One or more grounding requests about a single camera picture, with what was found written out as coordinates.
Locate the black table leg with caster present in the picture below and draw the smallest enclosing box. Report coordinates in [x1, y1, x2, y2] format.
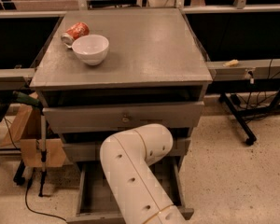
[219, 93, 257, 146]

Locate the tripod stand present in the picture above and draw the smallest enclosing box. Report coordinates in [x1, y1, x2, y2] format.
[38, 113, 47, 197]

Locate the small foam scrap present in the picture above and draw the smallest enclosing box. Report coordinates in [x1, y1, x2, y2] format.
[223, 59, 239, 67]

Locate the white ceramic bowl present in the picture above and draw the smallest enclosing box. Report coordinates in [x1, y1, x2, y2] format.
[72, 35, 109, 65]

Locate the grey top drawer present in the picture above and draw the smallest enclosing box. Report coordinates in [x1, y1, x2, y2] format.
[43, 102, 204, 133]

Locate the grey middle drawer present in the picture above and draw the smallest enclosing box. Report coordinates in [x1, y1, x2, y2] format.
[63, 138, 190, 162]

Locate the green handled tool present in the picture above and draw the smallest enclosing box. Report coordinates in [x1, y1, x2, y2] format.
[13, 91, 41, 107]

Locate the brown cardboard box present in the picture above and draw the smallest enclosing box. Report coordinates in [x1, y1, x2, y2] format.
[1, 103, 66, 168]

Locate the grey drawer cabinet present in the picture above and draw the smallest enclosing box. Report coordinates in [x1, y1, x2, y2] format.
[30, 8, 213, 173]

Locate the grey bottom drawer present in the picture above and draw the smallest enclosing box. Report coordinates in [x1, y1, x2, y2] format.
[66, 156, 194, 224]

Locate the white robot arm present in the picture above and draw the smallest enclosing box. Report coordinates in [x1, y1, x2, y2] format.
[100, 124, 187, 224]

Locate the grey drawer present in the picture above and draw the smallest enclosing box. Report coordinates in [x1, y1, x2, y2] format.
[66, 156, 194, 224]
[43, 102, 204, 133]
[63, 138, 190, 162]

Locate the orange soda can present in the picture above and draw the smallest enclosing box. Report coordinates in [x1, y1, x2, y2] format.
[61, 22, 90, 48]

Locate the black floor cable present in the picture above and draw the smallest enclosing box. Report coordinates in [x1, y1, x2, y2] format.
[24, 177, 68, 223]

